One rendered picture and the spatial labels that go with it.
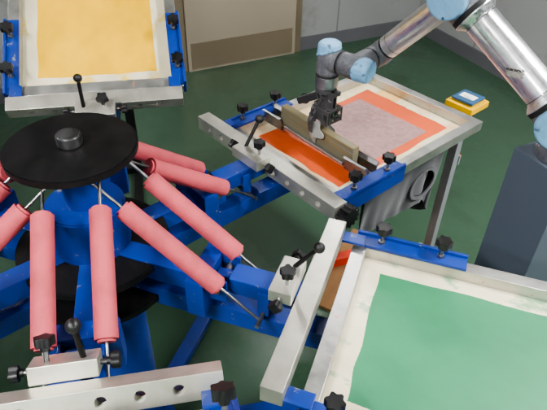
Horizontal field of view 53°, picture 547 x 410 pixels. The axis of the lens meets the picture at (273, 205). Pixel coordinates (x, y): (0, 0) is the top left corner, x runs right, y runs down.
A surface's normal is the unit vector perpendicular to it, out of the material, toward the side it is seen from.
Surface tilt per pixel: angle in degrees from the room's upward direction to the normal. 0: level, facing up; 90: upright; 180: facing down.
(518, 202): 90
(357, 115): 0
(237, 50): 90
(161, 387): 58
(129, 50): 32
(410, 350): 0
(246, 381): 0
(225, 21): 90
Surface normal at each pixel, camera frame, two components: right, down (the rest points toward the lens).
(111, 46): 0.12, -0.34
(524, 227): -0.90, 0.26
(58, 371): 0.18, 0.11
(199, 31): 0.44, 0.57
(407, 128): 0.02, -0.78
